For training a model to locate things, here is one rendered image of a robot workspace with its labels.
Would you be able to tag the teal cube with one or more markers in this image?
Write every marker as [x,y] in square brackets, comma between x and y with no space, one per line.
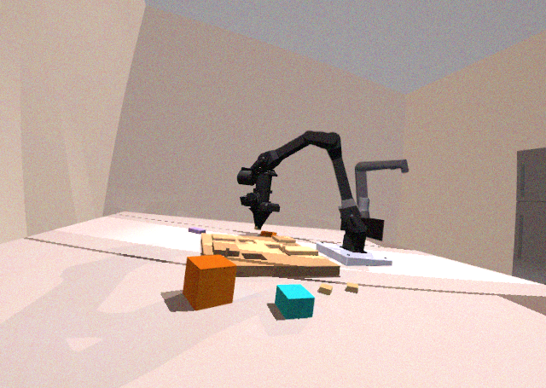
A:
[294,301]

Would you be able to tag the tan square puzzle board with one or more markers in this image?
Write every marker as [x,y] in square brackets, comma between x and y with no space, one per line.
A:
[276,256]

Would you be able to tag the orange cube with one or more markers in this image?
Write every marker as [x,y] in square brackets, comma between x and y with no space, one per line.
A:
[209,281]

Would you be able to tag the orange flat panel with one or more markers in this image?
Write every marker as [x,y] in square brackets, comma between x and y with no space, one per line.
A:
[267,234]

